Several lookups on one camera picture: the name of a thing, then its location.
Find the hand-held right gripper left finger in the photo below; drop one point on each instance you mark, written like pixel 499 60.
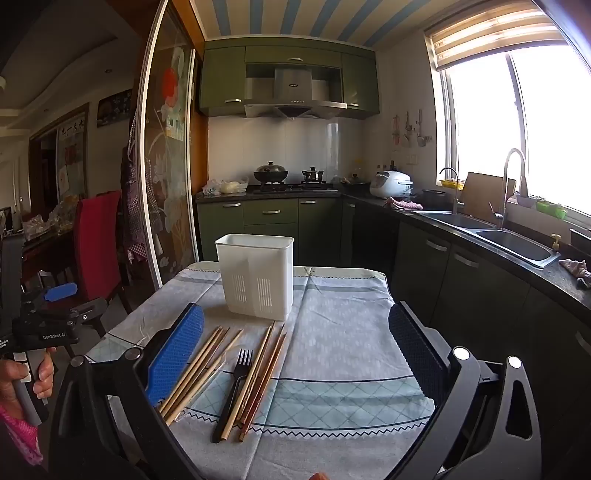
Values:
pixel 178 355

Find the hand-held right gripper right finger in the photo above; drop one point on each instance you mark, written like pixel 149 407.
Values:
pixel 413 355

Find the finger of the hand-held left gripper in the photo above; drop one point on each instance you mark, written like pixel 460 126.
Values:
pixel 87 313
pixel 60 292

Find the light bamboo chopstick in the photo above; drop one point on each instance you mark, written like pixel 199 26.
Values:
pixel 199 364
pixel 205 364
pixel 194 362
pixel 217 364

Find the brown wooden chopstick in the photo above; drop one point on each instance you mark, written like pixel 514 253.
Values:
pixel 264 376
pixel 270 374
pixel 247 383
pixel 259 369

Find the white plastic utensil holder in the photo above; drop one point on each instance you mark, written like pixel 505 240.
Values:
pixel 254 277

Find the person's left forearm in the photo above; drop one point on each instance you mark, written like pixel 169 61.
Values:
pixel 16 436

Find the hanging kitchen utensils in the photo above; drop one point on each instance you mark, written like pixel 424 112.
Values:
pixel 411 131

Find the person's left hand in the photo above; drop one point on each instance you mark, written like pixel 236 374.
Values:
pixel 45 376

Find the red upholstered wooden chair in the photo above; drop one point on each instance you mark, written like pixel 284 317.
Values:
pixel 97 249

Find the cluttered dining table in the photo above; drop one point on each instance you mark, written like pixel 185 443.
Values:
pixel 46 228

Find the pale printed tablecloth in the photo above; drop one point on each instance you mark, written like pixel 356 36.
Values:
pixel 332 369

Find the checkered hanging apron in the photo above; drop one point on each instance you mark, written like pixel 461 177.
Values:
pixel 131 203

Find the black kitchen countertop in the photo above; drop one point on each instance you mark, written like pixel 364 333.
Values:
pixel 521 267

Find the steel double sink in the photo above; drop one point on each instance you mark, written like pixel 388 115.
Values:
pixel 494 237

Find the pink checkered cloth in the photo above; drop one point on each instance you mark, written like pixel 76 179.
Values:
pixel 404 204

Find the small steel faucet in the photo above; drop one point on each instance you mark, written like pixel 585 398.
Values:
pixel 453 189

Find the white rice cooker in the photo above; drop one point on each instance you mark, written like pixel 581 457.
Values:
pixel 390 183

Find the wooden cutting board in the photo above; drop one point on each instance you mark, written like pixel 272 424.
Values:
pixel 485 196

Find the yellow basket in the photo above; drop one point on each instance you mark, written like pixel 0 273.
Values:
pixel 450 183

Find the white plastic bag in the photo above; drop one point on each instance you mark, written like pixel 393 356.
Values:
pixel 226 186

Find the floral glass sliding door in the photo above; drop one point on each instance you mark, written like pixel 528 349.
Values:
pixel 168 152

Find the sink soap dispenser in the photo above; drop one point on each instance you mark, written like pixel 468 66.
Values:
pixel 555 241

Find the crumpled grey rag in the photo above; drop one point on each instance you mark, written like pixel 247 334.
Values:
pixel 575 269

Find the dark framed picture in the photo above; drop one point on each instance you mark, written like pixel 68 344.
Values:
pixel 115 107

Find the tall steel faucet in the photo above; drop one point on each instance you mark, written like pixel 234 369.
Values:
pixel 508 184

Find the green plastic containers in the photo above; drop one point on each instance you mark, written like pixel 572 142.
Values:
pixel 549 210

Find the black gas stove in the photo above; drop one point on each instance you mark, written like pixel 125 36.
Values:
pixel 291 187

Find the black wok with lid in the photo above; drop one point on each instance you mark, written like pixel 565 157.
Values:
pixel 270 173

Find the black lidded cooking pot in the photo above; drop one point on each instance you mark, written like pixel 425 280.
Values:
pixel 313 175

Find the kitchen window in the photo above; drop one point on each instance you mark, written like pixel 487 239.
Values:
pixel 531 138

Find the green upper kitchen cabinets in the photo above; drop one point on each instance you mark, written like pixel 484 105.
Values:
pixel 360 78

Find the steel range hood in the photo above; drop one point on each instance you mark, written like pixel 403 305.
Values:
pixel 295 92

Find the striped window blind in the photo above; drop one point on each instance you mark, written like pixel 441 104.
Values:
pixel 494 32

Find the wall poster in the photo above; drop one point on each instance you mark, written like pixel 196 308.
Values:
pixel 71 154

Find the white wall socket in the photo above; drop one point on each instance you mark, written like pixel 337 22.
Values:
pixel 412 160

